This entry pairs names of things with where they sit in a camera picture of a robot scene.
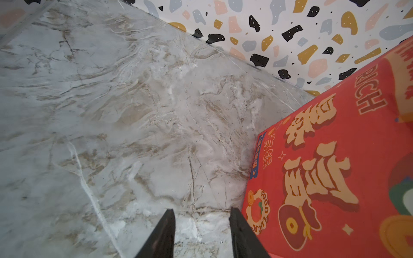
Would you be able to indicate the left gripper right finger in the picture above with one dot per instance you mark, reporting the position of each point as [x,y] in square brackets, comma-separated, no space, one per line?
[245,243]

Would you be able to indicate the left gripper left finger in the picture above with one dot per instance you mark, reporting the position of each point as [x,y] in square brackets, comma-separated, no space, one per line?
[160,243]

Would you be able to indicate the red paper gift bag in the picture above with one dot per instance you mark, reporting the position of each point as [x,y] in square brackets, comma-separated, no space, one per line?
[335,178]

